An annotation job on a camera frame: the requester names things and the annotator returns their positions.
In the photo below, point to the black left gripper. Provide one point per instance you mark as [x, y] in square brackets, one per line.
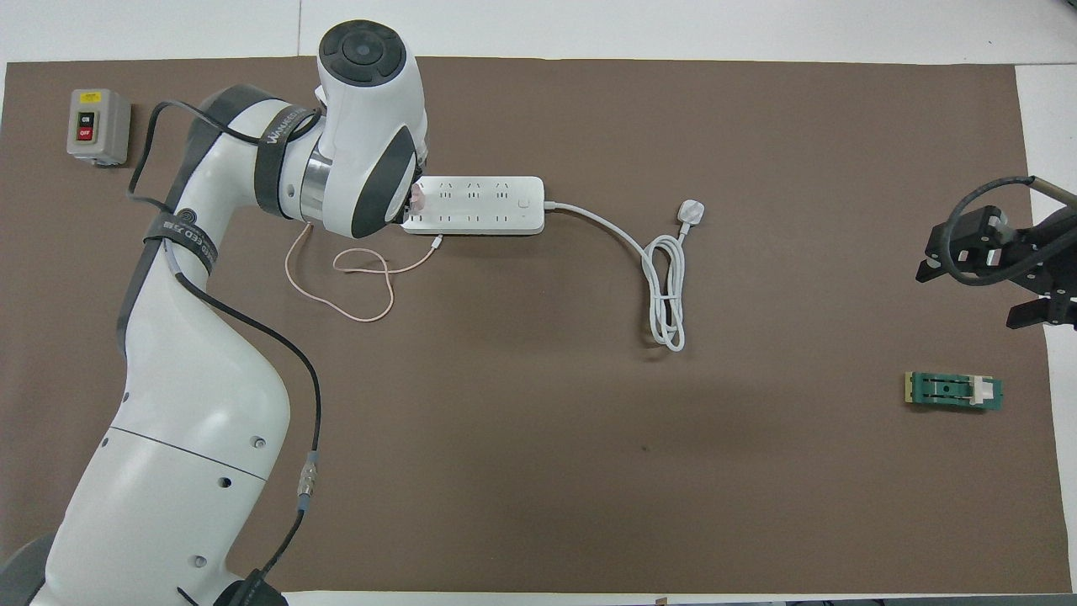
[404, 221]

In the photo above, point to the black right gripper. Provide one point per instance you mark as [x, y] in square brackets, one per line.
[1047, 252]

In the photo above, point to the pink charger adapter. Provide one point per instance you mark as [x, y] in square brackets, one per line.
[417, 200]

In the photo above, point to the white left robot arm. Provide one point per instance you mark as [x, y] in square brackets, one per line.
[193, 404]

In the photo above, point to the white power strip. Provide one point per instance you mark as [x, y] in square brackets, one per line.
[488, 206]

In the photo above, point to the brown table mat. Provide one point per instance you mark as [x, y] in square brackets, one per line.
[589, 463]

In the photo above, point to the green knife switch yellow base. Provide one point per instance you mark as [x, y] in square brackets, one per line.
[951, 391]

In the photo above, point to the grey push button switch box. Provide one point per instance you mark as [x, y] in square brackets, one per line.
[99, 126]

